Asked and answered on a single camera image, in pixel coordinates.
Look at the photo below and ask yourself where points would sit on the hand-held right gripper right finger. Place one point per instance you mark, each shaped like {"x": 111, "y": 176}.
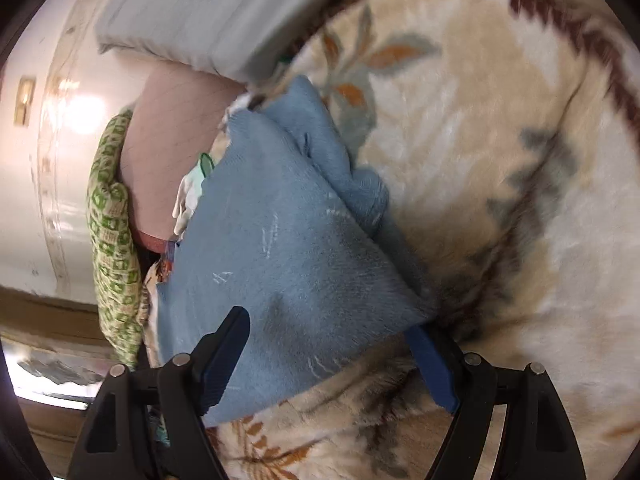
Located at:
{"x": 435, "y": 370}

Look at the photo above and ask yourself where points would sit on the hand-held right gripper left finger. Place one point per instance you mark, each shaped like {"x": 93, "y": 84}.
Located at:
{"x": 222, "y": 360}

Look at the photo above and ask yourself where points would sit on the light blue knit sweater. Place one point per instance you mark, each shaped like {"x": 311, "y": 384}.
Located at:
{"x": 280, "y": 260}

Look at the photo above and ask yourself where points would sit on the small red patterned object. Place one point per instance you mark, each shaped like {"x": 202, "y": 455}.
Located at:
{"x": 167, "y": 250}

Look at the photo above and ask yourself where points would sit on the green checked pillow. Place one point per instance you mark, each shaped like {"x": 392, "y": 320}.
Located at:
{"x": 112, "y": 260}

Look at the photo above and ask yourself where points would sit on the pink cushion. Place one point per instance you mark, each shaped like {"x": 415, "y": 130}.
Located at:
{"x": 170, "y": 145}

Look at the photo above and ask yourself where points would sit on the leaf print fleece blanket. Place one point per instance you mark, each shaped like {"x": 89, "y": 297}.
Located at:
{"x": 500, "y": 125}

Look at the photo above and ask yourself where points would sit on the grey pillow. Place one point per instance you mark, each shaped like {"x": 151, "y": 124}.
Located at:
{"x": 215, "y": 15}

